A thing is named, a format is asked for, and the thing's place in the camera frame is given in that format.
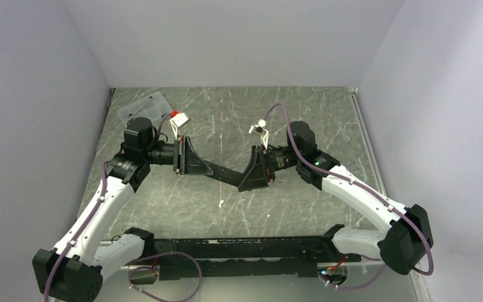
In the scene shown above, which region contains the clear plastic organizer box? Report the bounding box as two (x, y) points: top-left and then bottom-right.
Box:
(116, 91), (172, 124)

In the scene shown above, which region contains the aluminium side rail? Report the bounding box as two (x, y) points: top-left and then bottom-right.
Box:
(347, 87), (387, 196)

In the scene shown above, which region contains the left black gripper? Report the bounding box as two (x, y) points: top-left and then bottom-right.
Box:
(143, 135), (214, 175)

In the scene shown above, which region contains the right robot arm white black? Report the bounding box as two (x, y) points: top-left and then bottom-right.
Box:
(237, 120), (434, 276)

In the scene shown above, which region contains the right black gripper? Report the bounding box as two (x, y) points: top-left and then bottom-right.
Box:
(237, 144), (301, 192)

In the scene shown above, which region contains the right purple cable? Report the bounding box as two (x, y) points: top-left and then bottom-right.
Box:
(264, 102), (435, 291)

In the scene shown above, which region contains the black remote control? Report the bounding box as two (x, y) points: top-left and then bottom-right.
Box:
(207, 162), (245, 187)

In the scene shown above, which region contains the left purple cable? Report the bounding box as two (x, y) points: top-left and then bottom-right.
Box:
(42, 112), (175, 302)

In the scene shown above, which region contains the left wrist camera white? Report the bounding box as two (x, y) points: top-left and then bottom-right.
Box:
(169, 111), (191, 142)

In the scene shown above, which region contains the purple cable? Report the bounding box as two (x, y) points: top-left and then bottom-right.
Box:
(42, 112), (175, 302)
(264, 102), (435, 291)

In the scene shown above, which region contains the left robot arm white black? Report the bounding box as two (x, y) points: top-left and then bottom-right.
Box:
(32, 117), (203, 301)

